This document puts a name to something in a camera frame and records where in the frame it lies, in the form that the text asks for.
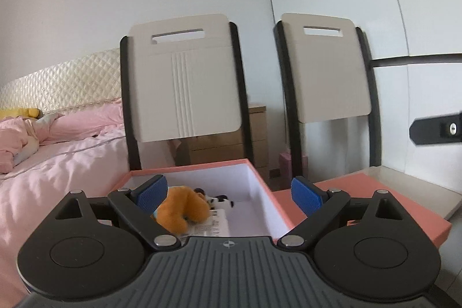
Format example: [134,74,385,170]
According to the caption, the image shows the panda plush toy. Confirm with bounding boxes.
[195,187,234,210]

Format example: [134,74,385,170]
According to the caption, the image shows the light pink duvet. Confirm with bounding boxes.
[0,135,131,296]

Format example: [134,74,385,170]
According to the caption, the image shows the cream quilted bed headboard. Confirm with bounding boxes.
[0,48,123,114]

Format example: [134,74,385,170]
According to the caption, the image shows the salmon pink box lid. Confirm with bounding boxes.
[271,173,452,251]

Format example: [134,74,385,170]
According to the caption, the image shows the yellow plush toy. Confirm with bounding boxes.
[0,107,40,120]

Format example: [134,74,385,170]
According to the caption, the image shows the wooden nightstand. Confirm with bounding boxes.
[175,105,270,182]

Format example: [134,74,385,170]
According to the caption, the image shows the white tissue pack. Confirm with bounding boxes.
[186,209,232,238]

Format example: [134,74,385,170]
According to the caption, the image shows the small pink block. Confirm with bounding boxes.
[280,152,310,182]

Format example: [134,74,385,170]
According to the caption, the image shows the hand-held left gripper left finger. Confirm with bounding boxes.
[54,175,182,251]

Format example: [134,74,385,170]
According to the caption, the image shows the salmon pink storage box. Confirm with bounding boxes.
[108,158,295,246]

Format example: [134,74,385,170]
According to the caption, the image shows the crumpled pink blanket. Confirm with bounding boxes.
[0,117,41,173]

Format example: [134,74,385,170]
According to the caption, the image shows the orange plush dog toy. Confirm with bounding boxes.
[151,185,212,235]

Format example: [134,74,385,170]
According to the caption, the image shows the pink pillow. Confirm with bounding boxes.
[38,102,125,145]

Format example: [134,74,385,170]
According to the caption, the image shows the cream chair with black frame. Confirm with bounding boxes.
[273,13,382,182]
[120,14,254,171]

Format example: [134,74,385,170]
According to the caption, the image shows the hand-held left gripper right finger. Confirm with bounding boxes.
[276,176,421,253]

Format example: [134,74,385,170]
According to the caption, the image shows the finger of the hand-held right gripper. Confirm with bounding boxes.
[409,112,462,146]

